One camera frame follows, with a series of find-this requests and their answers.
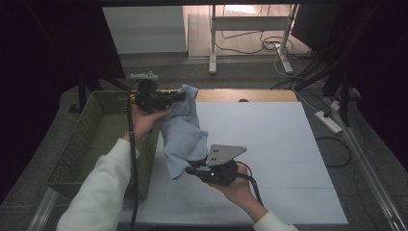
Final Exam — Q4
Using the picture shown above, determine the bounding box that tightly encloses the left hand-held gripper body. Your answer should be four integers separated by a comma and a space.
129, 70, 172, 114

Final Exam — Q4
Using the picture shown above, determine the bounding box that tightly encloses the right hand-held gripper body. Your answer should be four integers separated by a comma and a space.
201, 143, 248, 188

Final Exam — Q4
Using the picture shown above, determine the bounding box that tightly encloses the light blue tank top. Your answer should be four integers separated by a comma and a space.
158, 84, 210, 180

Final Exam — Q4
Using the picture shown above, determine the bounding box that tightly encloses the green woven basket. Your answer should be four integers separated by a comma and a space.
45, 90, 162, 200

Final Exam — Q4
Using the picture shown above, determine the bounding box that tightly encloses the person's left hand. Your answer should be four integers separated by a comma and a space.
123, 104, 172, 149

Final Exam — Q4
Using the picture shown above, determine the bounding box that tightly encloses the person's right hand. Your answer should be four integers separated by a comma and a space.
206, 163, 269, 223

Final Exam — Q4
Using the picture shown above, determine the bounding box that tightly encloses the black stand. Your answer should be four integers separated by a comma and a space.
66, 71, 131, 114
293, 3, 381, 128

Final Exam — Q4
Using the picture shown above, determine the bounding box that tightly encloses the white foam board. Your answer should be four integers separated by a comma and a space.
118, 101, 349, 225

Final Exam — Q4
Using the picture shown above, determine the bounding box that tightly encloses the white cabinet panel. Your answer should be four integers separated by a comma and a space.
102, 6, 188, 55

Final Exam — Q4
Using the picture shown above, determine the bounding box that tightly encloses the white power strip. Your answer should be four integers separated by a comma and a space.
314, 110, 344, 135

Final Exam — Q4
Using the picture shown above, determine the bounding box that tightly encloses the right hand-held gripper cable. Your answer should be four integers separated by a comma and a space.
235, 161, 265, 207

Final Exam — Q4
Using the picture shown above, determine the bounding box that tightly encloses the hand-held gripper cable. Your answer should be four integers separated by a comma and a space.
235, 161, 265, 207
126, 80, 140, 231

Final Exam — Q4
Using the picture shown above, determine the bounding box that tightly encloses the white metal desk frame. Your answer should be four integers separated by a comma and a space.
208, 3, 299, 76

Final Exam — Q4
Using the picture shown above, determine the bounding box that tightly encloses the left hand-held gripper cable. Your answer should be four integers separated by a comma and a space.
126, 80, 140, 231

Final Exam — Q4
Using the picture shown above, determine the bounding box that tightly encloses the tangle of floor cables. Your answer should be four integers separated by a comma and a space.
215, 30, 314, 61

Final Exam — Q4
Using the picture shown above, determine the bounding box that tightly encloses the white floor cable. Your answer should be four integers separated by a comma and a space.
273, 54, 321, 114

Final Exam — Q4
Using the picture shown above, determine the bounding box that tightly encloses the black looped floor cable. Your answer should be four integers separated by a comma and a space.
315, 136, 353, 168

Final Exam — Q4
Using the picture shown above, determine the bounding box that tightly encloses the aluminium rail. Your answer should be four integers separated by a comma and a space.
27, 187, 61, 231
323, 95, 408, 231

